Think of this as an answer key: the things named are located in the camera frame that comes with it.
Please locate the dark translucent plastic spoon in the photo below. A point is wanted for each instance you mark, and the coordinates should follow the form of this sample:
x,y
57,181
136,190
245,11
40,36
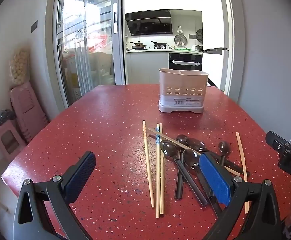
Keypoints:
x,y
169,150
179,180
224,147
196,143
191,160

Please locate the black frying pan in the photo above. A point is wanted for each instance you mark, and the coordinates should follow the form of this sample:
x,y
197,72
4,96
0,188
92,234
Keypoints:
x,y
159,45

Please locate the plain wooden chopstick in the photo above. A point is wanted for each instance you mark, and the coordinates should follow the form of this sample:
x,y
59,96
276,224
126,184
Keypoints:
x,y
160,134
148,162
241,155
162,187

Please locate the sliding glass door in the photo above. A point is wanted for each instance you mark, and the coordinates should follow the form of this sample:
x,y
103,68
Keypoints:
x,y
90,55

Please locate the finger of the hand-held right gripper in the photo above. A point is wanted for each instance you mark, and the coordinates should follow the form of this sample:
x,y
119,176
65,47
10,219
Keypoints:
x,y
276,141

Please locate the black range hood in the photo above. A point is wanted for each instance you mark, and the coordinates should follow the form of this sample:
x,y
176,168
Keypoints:
x,y
148,26

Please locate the round black wall rack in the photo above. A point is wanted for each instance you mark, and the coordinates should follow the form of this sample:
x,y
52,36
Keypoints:
x,y
199,37

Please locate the bag of yellow balls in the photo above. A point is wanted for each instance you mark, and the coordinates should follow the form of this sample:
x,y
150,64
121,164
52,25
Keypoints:
x,y
19,66

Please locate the small pink stool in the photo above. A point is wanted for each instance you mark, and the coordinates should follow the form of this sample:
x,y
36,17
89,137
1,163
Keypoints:
x,y
9,140

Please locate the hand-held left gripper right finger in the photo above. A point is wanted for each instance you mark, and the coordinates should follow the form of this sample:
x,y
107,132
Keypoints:
x,y
214,177

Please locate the beige plastic utensil holder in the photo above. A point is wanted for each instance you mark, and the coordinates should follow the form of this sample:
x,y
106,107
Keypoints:
x,y
183,80

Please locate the black built-in oven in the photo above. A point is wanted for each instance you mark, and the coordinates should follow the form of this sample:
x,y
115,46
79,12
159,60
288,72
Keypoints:
x,y
185,56

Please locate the white refrigerator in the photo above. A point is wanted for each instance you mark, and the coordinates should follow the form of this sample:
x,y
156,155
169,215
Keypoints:
x,y
215,65

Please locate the black plastic bag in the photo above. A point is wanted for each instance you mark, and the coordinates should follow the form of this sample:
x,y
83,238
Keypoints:
x,y
1,118

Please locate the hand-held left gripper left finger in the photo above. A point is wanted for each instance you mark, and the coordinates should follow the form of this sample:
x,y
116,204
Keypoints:
x,y
81,172

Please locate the lidded cooking pot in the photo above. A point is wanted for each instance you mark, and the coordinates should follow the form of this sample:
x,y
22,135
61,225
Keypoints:
x,y
138,45

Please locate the dark wall switch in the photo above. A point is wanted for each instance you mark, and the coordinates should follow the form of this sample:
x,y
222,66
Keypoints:
x,y
34,26

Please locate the blue patterned wooden chopstick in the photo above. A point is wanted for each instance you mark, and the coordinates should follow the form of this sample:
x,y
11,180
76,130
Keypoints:
x,y
157,180

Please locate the stack of pink stools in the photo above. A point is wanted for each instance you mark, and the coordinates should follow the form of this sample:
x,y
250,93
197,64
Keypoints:
x,y
28,105

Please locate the grey kitchen counter cabinets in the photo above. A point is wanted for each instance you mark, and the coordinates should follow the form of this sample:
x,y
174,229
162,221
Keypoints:
x,y
145,65

